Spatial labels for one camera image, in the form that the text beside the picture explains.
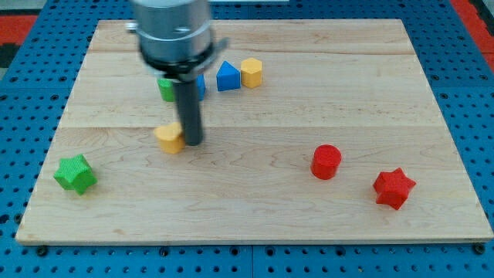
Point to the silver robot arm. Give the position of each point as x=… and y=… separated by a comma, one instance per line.
x=176, y=37

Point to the blue cube block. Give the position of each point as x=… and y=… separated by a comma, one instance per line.
x=200, y=82

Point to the blue triangular block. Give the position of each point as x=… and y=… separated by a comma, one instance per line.
x=228, y=77

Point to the light wooden board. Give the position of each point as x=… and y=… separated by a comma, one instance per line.
x=356, y=84

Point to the yellow hexagon block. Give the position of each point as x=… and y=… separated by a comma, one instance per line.
x=251, y=72

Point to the yellow heart block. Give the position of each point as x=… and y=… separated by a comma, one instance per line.
x=170, y=138

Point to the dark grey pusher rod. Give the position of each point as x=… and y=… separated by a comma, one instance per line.
x=188, y=106

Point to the red cylinder block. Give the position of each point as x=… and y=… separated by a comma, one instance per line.
x=326, y=161

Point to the green cylinder block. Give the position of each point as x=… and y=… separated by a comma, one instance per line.
x=166, y=88

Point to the red star block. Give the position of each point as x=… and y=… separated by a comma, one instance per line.
x=393, y=188

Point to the green star block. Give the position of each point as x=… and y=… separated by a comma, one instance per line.
x=75, y=174

